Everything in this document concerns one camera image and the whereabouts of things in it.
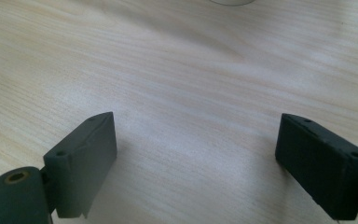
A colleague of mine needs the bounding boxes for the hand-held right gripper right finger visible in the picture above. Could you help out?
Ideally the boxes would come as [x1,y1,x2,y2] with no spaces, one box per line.
[274,113,358,221]

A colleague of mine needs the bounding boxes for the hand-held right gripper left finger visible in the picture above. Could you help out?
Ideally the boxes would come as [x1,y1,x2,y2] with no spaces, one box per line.
[43,111,118,219]

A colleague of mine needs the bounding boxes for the white round container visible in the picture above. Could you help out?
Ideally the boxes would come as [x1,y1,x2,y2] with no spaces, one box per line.
[209,0,257,7]

